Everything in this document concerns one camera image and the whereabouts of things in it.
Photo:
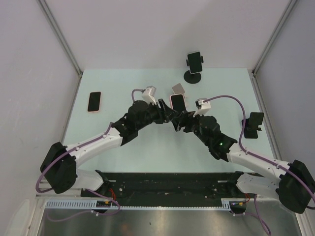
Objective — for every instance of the phone in black clamp stand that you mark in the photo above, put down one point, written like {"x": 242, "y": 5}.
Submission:
{"x": 194, "y": 62}

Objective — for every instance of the pink phone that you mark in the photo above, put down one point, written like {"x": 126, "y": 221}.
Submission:
{"x": 94, "y": 102}
{"x": 177, "y": 102}

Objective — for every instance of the aluminium corner post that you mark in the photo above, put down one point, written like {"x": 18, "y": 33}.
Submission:
{"x": 48, "y": 14}
{"x": 275, "y": 33}

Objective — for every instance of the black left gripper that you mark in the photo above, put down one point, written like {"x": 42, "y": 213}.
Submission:
{"x": 165, "y": 114}

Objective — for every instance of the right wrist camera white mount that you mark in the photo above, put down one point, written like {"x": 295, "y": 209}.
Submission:
{"x": 203, "y": 106}

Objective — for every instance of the black folding phone stand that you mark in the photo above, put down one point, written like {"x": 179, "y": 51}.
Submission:
{"x": 252, "y": 125}

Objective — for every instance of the white slotted cable duct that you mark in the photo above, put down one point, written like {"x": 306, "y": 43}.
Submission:
{"x": 224, "y": 205}

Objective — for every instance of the white folding phone stand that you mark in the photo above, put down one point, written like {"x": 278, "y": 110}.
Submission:
{"x": 179, "y": 89}

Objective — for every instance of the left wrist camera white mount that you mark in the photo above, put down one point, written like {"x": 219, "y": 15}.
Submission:
{"x": 148, "y": 95}

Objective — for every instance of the black round-base clamp stand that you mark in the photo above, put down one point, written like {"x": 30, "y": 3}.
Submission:
{"x": 192, "y": 78}

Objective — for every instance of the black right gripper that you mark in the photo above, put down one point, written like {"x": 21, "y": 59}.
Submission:
{"x": 184, "y": 117}

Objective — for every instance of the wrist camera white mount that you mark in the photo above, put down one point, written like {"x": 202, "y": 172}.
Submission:
{"x": 203, "y": 106}
{"x": 148, "y": 95}

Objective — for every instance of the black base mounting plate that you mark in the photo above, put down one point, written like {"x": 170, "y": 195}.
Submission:
{"x": 172, "y": 189}

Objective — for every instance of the left aluminium corner post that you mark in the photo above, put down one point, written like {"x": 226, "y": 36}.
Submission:
{"x": 48, "y": 14}

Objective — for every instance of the right aluminium corner post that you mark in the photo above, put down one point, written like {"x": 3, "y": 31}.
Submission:
{"x": 275, "y": 33}

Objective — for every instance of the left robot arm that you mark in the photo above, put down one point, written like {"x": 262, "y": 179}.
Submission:
{"x": 60, "y": 167}

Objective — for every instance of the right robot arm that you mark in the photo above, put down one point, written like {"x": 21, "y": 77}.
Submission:
{"x": 290, "y": 183}

